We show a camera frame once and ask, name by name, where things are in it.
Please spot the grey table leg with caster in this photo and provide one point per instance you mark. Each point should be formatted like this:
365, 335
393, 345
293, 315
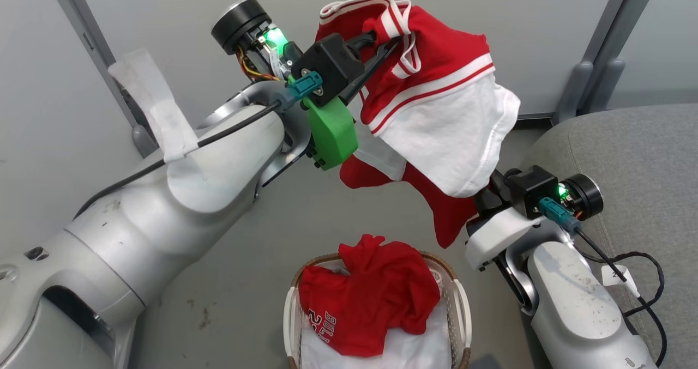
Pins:
87, 31

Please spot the red printed shirt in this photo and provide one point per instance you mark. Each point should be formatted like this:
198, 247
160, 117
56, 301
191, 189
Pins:
371, 303

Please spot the grey partition base rail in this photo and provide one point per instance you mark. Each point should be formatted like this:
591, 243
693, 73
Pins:
534, 117

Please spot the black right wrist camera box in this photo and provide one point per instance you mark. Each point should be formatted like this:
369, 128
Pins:
529, 189

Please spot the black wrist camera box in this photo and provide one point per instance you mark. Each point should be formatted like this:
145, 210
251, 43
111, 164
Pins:
529, 189
327, 58

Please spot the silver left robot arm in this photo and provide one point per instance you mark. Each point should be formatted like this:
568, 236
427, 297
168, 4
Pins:
163, 216

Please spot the white tape strip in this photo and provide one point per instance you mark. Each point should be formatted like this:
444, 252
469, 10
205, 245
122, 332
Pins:
163, 118

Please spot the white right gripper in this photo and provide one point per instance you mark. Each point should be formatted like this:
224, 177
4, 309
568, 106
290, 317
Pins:
499, 233

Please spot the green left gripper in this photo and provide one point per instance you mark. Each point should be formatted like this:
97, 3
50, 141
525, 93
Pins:
330, 134

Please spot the white woven laundry basket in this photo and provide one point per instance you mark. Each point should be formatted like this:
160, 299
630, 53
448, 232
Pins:
463, 325

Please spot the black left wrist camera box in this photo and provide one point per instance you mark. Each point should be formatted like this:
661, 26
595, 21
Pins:
327, 58

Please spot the grey partition post with foot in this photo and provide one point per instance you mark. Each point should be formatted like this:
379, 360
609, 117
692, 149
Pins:
591, 80

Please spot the red and white jersey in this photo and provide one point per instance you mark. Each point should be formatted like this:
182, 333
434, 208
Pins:
436, 134

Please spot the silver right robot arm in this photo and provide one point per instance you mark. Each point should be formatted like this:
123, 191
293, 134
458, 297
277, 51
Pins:
567, 303

